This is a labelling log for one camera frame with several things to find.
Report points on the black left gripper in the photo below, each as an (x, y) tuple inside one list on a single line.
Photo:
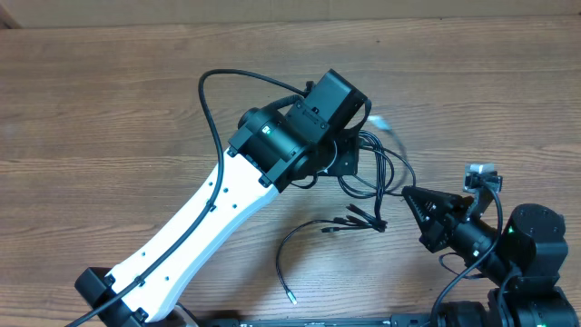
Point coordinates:
[(346, 163)]

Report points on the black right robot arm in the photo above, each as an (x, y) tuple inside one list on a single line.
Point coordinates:
[(521, 254)]

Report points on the brown cardboard wall panel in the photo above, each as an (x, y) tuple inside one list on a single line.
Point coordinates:
[(90, 13)]

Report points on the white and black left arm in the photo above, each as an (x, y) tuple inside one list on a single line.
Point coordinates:
[(301, 135)]

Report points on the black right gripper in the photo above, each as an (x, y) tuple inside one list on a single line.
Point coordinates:
[(434, 238)]

